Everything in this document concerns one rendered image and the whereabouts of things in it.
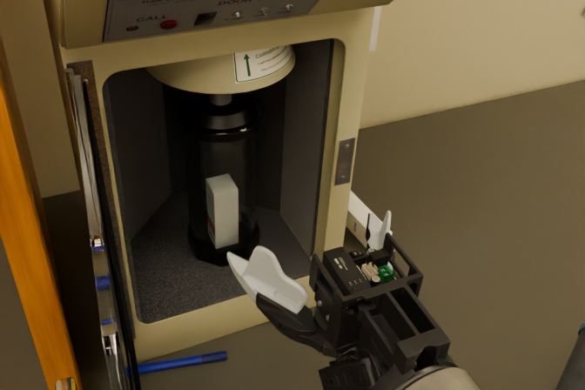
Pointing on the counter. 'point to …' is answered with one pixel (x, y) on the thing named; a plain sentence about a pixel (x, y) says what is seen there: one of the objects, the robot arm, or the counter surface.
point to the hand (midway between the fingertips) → (300, 238)
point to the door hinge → (101, 159)
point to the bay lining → (144, 118)
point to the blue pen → (182, 362)
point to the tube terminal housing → (334, 27)
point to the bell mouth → (228, 71)
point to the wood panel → (30, 241)
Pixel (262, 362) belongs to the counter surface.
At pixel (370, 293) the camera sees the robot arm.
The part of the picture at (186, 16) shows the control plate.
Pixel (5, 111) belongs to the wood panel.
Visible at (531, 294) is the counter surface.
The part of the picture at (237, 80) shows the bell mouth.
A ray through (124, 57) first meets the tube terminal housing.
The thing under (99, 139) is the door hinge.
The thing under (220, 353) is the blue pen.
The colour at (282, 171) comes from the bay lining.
